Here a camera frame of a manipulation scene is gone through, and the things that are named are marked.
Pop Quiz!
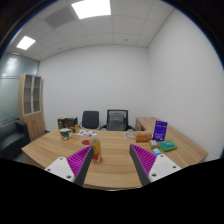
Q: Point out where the wooden glass-door shelf cabinet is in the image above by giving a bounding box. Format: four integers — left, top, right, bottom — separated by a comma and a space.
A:
18, 73, 46, 141

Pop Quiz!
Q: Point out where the black leather sofa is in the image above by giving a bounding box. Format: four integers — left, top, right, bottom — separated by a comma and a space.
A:
0, 119, 32, 160

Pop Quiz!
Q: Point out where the ceiling air vent grille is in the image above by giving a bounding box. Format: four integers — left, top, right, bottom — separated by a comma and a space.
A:
44, 6, 77, 29

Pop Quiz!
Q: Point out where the round white paper disc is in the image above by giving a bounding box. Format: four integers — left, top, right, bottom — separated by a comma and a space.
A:
124, 131, 138, 140

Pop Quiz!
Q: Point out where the small ceiling light panel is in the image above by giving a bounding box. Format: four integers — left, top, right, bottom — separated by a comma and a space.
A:
16, 35, 37, 51

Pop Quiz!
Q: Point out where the large square ceiling light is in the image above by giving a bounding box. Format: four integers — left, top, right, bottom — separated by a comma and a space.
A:
70, 0, 112, 20

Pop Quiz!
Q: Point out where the small tan box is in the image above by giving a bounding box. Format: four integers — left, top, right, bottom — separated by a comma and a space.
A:
148, 139, 159, 149

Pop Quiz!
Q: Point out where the black office chair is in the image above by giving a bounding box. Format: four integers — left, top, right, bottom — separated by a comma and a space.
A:
80, 110, 101, 130

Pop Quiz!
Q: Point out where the wooden side desk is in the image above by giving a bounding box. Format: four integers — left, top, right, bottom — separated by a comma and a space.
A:
134, 116, 168, 133

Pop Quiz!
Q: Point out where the flat green box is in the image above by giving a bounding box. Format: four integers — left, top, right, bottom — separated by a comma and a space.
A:
157, 139, 179, 153

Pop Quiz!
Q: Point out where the orange cardboard box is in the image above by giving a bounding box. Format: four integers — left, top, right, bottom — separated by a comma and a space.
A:
134, 130, 153, 144

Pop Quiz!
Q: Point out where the dark box with pale label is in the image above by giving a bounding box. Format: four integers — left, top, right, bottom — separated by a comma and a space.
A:
64, 116, 79, 127

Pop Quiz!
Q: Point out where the green and white mug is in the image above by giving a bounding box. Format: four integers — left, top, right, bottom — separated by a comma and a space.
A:
59, 127, 73, 142

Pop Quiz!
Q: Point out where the tall purple box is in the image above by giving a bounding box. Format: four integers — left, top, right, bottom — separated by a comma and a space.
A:
152, 120, 169, 142

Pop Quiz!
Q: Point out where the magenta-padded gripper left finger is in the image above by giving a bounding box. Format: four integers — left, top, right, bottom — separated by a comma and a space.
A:
44, 145, 95, 187

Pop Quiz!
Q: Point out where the yellow drink bottle white cap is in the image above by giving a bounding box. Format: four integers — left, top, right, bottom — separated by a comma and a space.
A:
89, 132, 102, 164

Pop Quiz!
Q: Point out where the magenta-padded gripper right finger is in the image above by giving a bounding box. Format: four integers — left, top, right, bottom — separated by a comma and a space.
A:
129, 143, 183, 187

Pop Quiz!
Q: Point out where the white printed leaflet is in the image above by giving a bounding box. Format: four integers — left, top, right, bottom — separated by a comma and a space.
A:
75, 129, 96, 138

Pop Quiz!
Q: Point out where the grey mesh office chair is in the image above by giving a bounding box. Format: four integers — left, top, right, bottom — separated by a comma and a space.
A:
99, 109, 136, 132

